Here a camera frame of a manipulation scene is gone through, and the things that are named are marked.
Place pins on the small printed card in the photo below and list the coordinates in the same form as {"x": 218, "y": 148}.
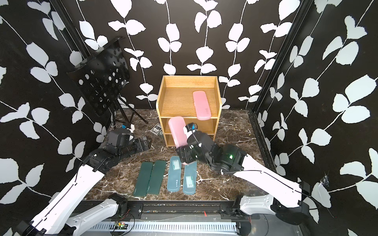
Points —
{"x": 157, "y": 130}

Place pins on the pink pencil case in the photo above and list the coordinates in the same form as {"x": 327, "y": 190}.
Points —
{"x": 202, "y": 107}
{"x": 176, "y": 125}

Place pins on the black base rail with ruler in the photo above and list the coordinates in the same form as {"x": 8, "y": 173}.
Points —
{"x": 219, "y": 218}

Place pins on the black perforated music stand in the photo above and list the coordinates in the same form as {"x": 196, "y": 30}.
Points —
{"x": 101, "y": 77}

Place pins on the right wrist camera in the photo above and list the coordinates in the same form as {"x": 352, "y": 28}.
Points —
{"x": 189, "y": 129}

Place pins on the wooden three-tier shelf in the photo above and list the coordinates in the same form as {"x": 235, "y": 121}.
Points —
{"x": 175, "y": 98}

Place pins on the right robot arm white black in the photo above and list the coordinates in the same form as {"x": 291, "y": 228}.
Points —
{"x": 283, "y": 199}

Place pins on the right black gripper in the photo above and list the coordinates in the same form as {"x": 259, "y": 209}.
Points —
{"x": 185, "y": 153}

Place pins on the teal pencil case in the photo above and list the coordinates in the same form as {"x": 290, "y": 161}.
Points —
{"x": 189, "y": 180}
{"x": 174, "y": 174}

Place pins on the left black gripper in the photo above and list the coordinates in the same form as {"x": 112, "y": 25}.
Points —
{"x": 141, "y": 147}

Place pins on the dark green pencil case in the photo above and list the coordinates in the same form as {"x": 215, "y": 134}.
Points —
{"x": 156, "y": 177}
{"x": 143, "y": 179}

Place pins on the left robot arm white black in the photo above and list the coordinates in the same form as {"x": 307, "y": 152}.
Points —
{"x": 57, "y": 220}

